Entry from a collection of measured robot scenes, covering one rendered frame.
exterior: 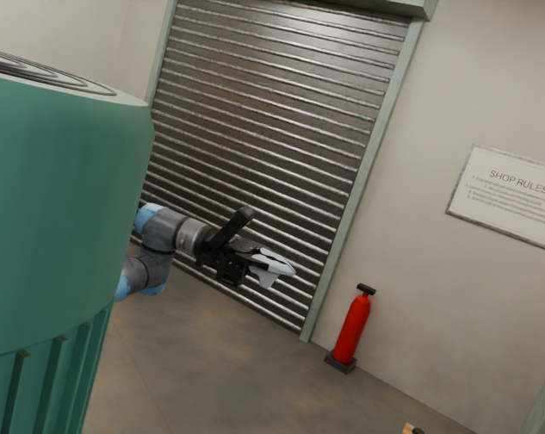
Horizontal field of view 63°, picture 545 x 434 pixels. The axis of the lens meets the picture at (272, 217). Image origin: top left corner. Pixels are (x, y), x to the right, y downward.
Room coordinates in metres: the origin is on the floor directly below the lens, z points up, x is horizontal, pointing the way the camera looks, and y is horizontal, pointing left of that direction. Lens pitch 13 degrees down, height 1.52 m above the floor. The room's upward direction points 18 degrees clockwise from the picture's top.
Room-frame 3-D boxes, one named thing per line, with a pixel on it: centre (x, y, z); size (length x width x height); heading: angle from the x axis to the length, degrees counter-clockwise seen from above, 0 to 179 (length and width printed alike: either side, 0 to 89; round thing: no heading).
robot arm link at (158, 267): (0.93, 0.22, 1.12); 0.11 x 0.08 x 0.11; 165
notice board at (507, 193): (2.74, -1.33, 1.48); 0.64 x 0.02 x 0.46; 64
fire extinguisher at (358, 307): (2.92, -0.77, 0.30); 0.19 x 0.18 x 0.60; 154
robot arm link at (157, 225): (0.94, 0.22, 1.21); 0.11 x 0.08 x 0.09; 75
